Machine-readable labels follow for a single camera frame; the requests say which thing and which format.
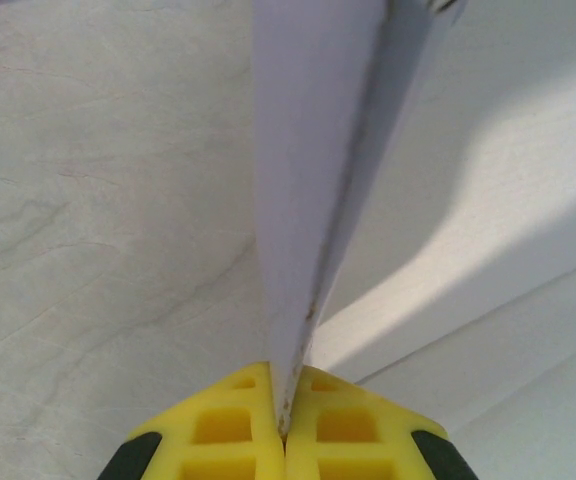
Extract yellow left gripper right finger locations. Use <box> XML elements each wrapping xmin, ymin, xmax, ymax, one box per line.
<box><xmin>282</xmin><ymin>364</ymin><xmax>479</xmax><ymax>480</ymax></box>

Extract purple paper box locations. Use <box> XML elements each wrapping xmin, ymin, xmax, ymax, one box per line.
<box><xmin>250</xmin><ymin>0</ymin><xmax>576</xmax><ymax>480</ymax></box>

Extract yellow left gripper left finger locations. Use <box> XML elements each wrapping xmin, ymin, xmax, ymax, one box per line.
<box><xmin>96</xmin><ymin>362</ymin><xmax>287</xmax><ymax>480</ymax></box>

